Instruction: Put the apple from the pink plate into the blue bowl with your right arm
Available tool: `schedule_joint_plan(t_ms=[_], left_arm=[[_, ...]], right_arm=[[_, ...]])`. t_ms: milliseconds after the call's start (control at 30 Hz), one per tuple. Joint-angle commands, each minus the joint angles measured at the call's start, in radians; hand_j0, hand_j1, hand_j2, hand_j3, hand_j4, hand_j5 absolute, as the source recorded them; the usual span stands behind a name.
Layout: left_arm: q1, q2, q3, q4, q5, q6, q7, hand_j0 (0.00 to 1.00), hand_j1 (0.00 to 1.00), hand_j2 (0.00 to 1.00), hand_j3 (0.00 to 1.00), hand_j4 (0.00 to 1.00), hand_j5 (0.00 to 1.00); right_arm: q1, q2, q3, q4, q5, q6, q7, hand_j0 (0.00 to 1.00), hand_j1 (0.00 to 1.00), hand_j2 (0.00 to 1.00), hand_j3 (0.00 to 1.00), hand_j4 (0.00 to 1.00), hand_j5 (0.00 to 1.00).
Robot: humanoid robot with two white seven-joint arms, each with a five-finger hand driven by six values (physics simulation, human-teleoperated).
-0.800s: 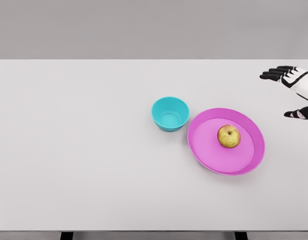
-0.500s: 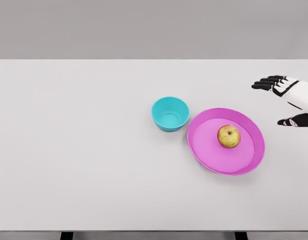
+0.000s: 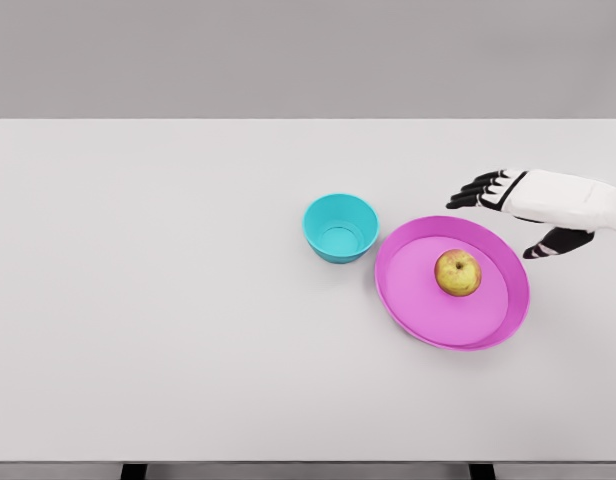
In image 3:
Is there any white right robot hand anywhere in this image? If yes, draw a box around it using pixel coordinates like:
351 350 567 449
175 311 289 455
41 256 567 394
445 168 607 260

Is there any yellow-red apple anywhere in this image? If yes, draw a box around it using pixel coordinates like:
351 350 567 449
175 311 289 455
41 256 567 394
433 248 483 298

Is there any pink plate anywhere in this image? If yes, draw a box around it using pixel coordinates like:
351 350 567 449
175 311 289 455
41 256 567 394
373 215 531 353

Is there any blue bowl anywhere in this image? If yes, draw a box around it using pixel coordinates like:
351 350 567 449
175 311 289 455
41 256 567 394
301 193 380 265

